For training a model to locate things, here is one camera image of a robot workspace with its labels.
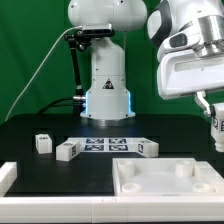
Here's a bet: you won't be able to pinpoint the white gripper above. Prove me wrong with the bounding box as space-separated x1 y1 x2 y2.
157 50 224 117

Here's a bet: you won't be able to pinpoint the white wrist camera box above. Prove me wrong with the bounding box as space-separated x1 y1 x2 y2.
157 31 200 61

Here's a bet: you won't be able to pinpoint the white U-shaped obstacle fence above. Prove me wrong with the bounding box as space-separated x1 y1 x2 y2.
0 163 224 223

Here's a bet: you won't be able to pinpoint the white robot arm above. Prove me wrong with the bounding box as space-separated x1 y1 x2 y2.
68 0 224 125

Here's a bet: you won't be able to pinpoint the white camera cable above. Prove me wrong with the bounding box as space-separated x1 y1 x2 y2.
3 25 84 123

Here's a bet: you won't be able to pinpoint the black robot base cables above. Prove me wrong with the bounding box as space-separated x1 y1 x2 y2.
39 96 83 115

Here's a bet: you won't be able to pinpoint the grey camera on mount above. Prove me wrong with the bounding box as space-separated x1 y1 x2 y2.
82 24 112 36

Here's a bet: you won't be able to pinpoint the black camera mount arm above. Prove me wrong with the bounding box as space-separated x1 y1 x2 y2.
64 31 91 116

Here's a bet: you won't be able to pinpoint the white square table top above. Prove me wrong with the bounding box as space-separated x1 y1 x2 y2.
112 158 224 196

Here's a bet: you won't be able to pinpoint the apriltag base sheet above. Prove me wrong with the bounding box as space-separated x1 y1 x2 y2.
67 137 150 153

